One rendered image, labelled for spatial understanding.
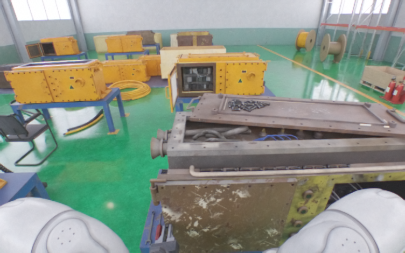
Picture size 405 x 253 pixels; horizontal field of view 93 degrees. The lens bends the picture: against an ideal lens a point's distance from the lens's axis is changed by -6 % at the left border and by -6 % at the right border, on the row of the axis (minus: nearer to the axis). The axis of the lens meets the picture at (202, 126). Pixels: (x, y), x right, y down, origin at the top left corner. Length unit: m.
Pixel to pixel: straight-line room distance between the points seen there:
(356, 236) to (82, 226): 0.47
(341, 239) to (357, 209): 0.12
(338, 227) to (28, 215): 0.59
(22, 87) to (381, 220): 4.63
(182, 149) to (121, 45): 9.04
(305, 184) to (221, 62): 2.73
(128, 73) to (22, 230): 6.69
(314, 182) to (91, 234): 0.96
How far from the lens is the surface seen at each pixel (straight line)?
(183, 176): 1.00
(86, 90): 4.01
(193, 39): 9.31
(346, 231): 0.44
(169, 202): 1.06
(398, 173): 1.37
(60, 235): 0.46
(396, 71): 8.50
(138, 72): 6.99
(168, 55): 6.75
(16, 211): 0.59
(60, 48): 11.13
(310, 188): 1.16
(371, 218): 0.53
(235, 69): 3.55
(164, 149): 1.12
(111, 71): 7.24
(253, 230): 1.27
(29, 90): 4.56
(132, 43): 9.72
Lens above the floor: 1.89
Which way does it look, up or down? 28 degrees down
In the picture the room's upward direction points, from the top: 1 degrees counter-clockwise
